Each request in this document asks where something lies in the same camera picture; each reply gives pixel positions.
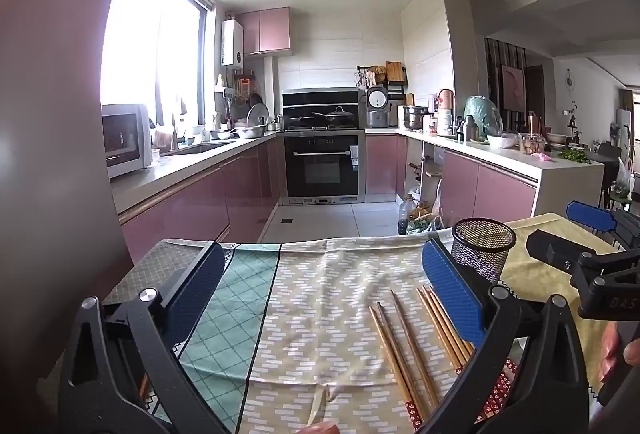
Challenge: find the black mesh utensil holder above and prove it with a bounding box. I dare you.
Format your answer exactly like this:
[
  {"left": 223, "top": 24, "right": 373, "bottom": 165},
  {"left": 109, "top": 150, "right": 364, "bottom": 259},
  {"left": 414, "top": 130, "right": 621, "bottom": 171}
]
[{"left": 451, "top": 218, "right": 517, "bottom": 289}]

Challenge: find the steel pot lid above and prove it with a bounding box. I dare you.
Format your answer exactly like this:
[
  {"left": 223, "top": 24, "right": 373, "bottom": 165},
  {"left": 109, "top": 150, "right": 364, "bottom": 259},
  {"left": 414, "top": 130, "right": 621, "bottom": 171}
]
[{"left": 246, "top": 104, "right": 271, "bottom": 129}]

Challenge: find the framed wall painting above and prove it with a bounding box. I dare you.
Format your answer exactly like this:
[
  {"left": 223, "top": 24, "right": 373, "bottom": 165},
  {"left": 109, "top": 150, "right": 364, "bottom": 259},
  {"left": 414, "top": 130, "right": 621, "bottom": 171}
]
[{"left": 501, "top": 64, "right": 525, "bottom": 113}]

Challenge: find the black dining chair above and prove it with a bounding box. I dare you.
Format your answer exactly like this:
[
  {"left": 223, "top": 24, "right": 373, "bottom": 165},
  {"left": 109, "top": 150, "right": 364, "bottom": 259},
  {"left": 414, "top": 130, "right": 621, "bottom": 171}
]
[{"left": 597, "top": 141, "right": 623, "bottom": 209}]

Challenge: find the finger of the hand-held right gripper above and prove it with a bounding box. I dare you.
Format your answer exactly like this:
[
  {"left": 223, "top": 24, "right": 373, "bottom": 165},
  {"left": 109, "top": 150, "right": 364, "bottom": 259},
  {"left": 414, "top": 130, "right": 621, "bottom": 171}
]
[
  {"left": 526, "top": 230, "right": 640, "bottom": 285},
  {"left": 566, "top": 200, "right": 640, "bottom": 255}
]

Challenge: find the black range hood stove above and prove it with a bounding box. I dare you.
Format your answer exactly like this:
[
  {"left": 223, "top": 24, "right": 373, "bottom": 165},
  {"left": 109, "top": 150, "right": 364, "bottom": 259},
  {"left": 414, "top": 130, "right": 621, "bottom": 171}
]
[{"left": 282, "top": 88, "right": 361, "bottom": 132}]

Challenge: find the black built-in oven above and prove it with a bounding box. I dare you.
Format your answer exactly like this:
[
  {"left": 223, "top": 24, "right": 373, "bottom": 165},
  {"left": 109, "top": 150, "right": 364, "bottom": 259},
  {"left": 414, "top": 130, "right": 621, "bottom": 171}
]
[{"left": 283, "top": 132, "right": 366, "bottom": 205}]

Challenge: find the plastic oil bottle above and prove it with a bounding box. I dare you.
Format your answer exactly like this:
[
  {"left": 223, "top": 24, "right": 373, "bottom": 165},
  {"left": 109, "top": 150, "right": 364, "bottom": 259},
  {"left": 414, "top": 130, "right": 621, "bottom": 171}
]
[{"left": 397, "top": 194, "right": 418, "bottom": 235}]

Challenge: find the patterned beige teal tablecloth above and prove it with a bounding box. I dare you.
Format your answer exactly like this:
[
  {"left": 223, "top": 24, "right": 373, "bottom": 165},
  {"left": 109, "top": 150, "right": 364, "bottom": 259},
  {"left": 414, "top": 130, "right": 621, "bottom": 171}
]
[{"left": 102, "top": 234, "right": 511, "bottom": 434}]

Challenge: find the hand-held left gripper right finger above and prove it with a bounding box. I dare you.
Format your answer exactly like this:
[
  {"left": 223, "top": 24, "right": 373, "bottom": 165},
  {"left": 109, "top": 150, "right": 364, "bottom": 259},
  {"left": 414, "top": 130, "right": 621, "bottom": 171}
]
[{"left": 415, "top": 239, "right": 591, "bottom": 434}]

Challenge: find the green plastic bag cover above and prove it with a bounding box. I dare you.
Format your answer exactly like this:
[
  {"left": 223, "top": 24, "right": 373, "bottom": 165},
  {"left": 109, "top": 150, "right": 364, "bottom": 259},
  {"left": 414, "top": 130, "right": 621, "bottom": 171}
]
[{"left": 462, "top": 96, "right": 503, "bottom": 139}]

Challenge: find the kitchen window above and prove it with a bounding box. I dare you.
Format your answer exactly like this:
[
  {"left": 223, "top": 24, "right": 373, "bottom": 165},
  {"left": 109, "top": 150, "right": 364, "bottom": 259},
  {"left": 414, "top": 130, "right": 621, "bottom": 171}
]
[{"left": 100, "top": 0, "right": 216, "bottom": 127}]

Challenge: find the black wall rack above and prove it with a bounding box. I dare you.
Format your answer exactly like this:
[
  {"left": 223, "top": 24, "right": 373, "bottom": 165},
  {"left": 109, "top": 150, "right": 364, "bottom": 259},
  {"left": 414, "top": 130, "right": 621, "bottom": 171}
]
[{"left": 356, "top": 64, "right": 408, "bottom": 102}]

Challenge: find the clear food container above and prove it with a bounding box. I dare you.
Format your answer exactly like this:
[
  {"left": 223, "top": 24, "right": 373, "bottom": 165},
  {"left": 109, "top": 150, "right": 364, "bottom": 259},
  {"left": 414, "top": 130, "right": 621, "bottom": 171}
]
[{"left": 518, "top": 132, "right": 547, "bottom": 155}]

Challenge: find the pink wall cabinet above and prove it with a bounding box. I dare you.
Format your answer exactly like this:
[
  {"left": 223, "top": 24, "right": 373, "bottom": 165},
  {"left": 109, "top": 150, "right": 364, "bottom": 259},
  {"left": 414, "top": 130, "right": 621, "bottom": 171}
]
[{"left": 235, "top": 7, "right": 292, "bottom": 57}]

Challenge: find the steel stock pot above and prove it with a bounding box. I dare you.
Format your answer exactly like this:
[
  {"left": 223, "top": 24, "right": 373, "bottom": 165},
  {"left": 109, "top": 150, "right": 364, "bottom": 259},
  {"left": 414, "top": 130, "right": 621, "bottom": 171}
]
[{"left": 403, "top": 106, "right": 429, "bottom": 129}]

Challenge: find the black wok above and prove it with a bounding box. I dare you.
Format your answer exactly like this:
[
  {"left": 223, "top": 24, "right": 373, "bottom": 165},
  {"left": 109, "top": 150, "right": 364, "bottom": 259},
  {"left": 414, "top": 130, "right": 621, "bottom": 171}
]
[{"left": 312, "top": 108, "right": 358, "bottom": 127}]

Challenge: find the pink base cabinet white countertop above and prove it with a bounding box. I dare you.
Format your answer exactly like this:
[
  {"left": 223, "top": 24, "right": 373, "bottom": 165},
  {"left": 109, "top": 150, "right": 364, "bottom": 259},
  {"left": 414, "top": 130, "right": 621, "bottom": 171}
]
[
  {"left": 365, "top": 126, "right": 606, "bottom": 227},
  {"left": 110, "top": 131, "right": 281, "bottom": 265}
]

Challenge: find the white rice cooker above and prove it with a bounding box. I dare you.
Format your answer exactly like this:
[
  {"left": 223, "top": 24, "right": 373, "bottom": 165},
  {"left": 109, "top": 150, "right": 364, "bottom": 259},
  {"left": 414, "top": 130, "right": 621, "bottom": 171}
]
[{"left": 366, "top": 86, "right": 391, "bottom": 128}]

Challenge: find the clear plastic bag of greens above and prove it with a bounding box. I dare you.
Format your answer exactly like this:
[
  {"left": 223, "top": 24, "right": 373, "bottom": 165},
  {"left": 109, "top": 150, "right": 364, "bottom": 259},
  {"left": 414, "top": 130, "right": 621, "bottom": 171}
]
[{"left": 612, "top": 159, "right": 636, "bottom": 199}]

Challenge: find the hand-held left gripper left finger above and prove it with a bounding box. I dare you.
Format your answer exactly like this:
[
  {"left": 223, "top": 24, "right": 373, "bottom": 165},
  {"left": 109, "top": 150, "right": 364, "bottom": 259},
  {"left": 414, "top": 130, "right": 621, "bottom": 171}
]
[{"left": 57, "top": 241, "right": 236, "bottom": 434}]

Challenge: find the white microwave oven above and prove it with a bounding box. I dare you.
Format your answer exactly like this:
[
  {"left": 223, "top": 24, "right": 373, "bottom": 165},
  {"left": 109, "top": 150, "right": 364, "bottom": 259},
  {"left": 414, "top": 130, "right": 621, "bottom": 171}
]
[{"left": 101, "top": 104, "right": 155, "bottom": 179}]

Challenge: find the yellow tablecloth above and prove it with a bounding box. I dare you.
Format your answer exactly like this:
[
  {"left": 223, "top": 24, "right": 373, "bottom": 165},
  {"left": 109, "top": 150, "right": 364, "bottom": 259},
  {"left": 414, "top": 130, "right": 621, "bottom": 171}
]
[{"left": 495, "top": 213, "right": 621, "bottom": 397}]

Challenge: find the bag of vegetables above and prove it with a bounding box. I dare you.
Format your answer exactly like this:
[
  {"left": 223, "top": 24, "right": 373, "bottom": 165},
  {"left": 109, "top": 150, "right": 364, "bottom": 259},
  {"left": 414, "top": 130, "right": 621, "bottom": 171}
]
[{"left": 407, "top": 209, "right": 446, "bottom": 235}]

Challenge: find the white water heater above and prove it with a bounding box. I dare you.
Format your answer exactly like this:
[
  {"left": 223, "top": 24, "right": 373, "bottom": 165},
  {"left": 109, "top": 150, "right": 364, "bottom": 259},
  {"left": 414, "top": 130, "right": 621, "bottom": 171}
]
[{"left": 221, "top": 18, "right": 245, "bottom": 67}]

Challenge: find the person's right hand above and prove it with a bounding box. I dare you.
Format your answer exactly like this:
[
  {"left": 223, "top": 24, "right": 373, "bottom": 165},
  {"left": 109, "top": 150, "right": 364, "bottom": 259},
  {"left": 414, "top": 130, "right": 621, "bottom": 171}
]
[{"left": 600, "top": 321, "right": 640, "bottom": 385}]

